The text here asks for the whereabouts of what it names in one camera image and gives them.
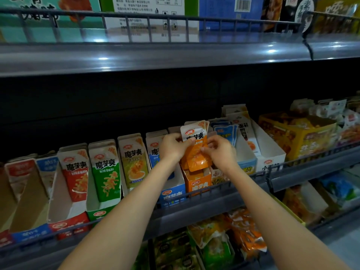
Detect green snack packets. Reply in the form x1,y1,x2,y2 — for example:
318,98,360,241
199,233,236,268

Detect green display carton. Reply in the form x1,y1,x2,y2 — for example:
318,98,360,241
152,230,203,270

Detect person's left forearm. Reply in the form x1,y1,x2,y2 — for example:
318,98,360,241
59,157,178,270

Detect person's left hand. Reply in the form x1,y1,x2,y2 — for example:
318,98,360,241
159,132,195,165

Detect yellow display carton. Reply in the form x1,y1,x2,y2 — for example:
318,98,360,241
259,112,338,162

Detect white label carton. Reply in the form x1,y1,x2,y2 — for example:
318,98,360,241
104,0,199,29

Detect green printed carton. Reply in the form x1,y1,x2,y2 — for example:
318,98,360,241
0,0,105,29

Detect row of snack display cartons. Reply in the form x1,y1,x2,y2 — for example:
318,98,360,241
0,104,288,248

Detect pile of orange yellow packets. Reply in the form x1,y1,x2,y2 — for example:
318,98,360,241
188,208,268,262

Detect person's right forearm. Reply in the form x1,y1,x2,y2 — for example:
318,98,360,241
222,166,350,270

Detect person's right hand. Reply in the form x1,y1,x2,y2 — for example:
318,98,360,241
201,135,240,173

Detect dark printed carton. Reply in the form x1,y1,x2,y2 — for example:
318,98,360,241
261,0,316,29

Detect blue printed carton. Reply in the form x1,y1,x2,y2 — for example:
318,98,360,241
198,0,265,23

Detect handful of orange snack packets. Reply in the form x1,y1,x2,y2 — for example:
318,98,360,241
180,121,213,173

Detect grey metal store shelf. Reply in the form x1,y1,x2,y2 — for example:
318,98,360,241
0,0,360,270

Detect yellow printed carton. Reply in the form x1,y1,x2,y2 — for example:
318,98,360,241
315,0,360,23

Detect white blue snack bags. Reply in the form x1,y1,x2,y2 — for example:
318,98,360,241
318,171,360,209

